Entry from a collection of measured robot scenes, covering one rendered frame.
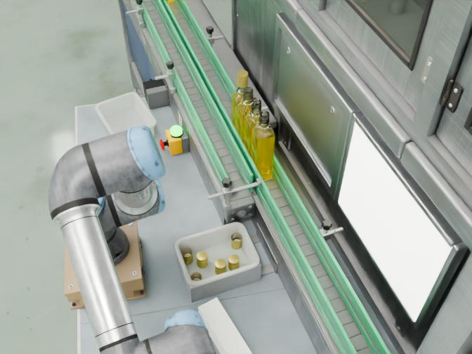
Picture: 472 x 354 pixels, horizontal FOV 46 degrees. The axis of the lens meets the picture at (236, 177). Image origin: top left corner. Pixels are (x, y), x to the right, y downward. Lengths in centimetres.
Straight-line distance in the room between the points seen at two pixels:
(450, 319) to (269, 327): 112
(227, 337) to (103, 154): 68
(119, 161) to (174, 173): 90
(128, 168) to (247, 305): 71
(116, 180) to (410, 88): 64
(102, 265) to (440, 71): 73
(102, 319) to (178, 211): 87
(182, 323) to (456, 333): 62
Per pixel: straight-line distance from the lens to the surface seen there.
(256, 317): 168
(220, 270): 170
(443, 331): 60
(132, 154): 113
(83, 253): 111
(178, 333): 109
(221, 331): 159
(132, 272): 166
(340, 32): 147
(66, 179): 114
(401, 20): 125
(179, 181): 199
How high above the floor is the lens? 223
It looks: 48 degrees down
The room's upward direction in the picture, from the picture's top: straight up
